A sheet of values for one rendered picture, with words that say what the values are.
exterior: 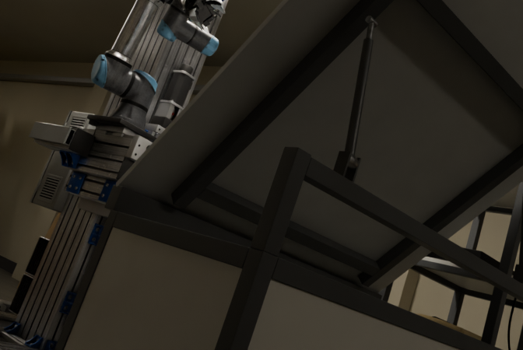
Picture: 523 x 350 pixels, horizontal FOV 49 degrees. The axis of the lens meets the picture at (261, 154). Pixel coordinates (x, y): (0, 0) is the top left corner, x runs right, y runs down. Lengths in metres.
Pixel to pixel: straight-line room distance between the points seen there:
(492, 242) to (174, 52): 2.30
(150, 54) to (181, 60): 0.14
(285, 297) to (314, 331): 0.11
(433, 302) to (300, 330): 2.83
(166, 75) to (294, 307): 1.75
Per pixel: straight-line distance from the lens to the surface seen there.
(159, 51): 2.69
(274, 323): 1.09
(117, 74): 2.34
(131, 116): 2.34
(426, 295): 3.96
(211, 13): 1.89
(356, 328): 1.27
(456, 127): 1.81
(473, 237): 2.88
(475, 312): 3.85
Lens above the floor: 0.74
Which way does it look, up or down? 12 degrees up
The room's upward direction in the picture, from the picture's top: 19 degrees clockwise
